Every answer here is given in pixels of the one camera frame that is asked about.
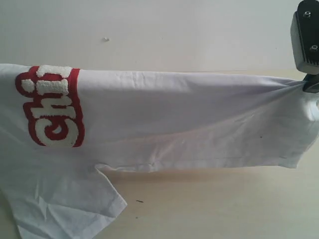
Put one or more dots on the white t-shirt red lettering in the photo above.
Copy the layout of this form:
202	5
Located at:
60	126

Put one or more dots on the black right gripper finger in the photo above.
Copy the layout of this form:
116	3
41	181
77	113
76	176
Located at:
311	84

